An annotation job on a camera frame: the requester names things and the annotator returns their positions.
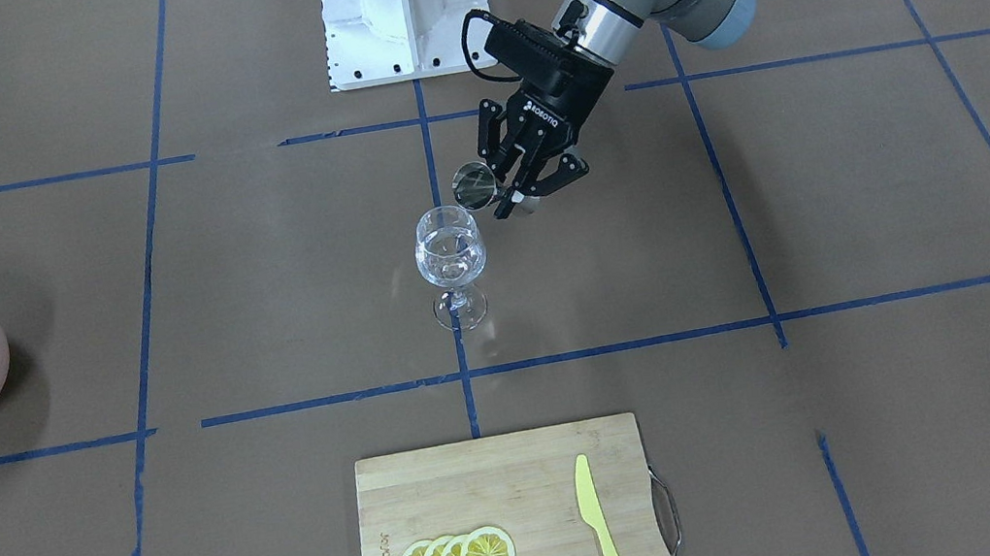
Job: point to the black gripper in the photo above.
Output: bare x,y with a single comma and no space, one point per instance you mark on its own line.
568,97

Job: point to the steel jigger cup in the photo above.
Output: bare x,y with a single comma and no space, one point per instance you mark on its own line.
476,188

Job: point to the clear wine glass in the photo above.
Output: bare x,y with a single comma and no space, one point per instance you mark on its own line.
450,254

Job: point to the wooden cutting board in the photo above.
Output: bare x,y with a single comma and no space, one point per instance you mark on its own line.
522,482

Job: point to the yellow plastic knife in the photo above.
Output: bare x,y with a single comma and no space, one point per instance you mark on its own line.
590,509

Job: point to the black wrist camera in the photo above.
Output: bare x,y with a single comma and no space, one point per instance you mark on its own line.
530,52

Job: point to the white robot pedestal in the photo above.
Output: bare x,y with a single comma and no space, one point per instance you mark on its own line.
376,42

